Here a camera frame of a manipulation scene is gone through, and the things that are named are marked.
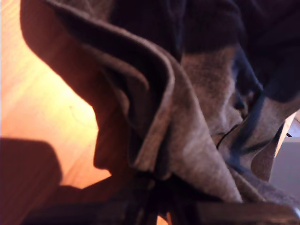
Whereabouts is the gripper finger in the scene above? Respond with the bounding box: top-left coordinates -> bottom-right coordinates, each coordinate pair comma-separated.
112,173 -> 156,225
159,178 -> 221,225

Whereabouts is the grey underwear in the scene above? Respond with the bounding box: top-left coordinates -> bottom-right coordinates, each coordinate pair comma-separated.
44,0 -> 300,207

